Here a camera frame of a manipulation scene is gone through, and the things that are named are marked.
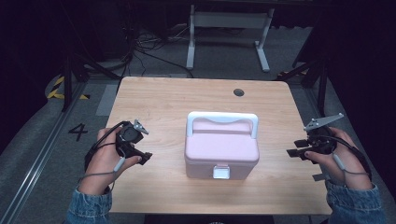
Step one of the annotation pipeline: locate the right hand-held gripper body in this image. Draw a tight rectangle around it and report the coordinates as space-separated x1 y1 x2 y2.
303 113 345 157

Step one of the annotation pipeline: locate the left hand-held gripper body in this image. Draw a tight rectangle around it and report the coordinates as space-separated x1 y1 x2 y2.
115 119 150 158

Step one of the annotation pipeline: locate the person's right hand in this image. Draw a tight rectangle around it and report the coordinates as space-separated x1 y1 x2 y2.
304 126 374 191

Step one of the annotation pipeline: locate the person's left hand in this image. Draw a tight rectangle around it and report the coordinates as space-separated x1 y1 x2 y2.
78 126 143 196

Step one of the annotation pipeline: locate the black tripod stand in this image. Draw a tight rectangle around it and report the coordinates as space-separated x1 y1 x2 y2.
276 54 330 117
61 52 121 113

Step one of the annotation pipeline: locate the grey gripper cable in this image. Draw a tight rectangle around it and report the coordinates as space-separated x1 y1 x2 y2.
78 148 127 192
331 152 371 177

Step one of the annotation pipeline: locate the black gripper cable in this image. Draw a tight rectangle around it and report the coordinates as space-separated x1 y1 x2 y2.
83 120 131 173
320 133 374 181

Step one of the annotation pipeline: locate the pink storage box white handle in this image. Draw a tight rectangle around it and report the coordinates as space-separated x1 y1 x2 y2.
183 110 261 181

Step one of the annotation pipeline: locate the tangle of black floor cables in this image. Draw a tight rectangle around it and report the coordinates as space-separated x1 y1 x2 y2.
115 18 195 94

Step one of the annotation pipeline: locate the metal floor rail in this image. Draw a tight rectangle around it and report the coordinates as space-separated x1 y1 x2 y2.
0 81 89 224

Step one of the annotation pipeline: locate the white metal stand frame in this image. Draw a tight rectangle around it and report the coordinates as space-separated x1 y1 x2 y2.
185 4 276 73

